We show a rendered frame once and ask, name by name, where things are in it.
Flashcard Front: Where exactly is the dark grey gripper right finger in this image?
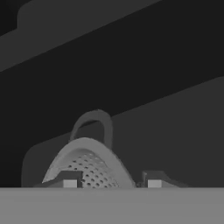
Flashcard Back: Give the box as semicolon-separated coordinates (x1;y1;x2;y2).
141;170;189;189

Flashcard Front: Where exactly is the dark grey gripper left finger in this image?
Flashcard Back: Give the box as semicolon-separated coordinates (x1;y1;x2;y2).
33;171;84;189

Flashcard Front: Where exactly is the grey perforated colander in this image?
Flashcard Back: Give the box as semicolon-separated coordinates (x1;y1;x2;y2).
41;108;137;189

